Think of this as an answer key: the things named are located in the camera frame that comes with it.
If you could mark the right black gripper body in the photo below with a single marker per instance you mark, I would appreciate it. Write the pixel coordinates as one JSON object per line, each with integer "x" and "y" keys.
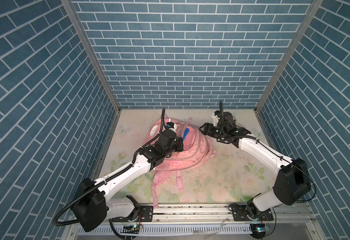
{"x": 209, "y": 129}

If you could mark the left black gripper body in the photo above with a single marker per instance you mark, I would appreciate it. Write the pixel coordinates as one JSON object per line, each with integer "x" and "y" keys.
{"x": 177, "y": 142}

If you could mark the blue pencil case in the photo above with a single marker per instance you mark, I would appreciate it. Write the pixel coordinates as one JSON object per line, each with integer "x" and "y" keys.
{"x": 186, "y": 132}

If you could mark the pink student backpack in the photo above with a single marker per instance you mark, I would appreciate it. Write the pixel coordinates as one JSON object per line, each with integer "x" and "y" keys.
{"x": 197, "y": 149}

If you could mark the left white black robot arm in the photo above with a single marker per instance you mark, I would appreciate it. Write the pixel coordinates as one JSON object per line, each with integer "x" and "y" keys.
{"x": 99, "y": 204}

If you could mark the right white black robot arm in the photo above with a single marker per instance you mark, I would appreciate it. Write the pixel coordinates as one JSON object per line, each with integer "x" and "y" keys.
{"x": 292, "y": 179}

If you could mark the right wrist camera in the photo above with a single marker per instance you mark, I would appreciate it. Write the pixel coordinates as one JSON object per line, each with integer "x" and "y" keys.
{"x": 216, "y": 117}

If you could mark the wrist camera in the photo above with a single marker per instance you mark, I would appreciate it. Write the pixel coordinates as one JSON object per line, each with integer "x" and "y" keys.
{"x": 171, "y": 126}
{"x": 216, "y": 117}

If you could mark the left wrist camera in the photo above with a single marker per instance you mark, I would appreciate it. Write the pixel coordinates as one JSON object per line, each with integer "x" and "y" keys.
{"x": 171, "y": 126}

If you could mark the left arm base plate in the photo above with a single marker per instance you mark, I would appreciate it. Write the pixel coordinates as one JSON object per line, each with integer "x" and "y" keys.
{"x": 140, "y": 215}

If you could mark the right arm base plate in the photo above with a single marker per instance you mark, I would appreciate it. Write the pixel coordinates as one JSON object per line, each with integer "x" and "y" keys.
{"x": 243, "y": 213}

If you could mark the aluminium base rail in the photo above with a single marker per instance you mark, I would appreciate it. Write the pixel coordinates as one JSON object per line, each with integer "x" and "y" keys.
{"x": 295, "y": 222}

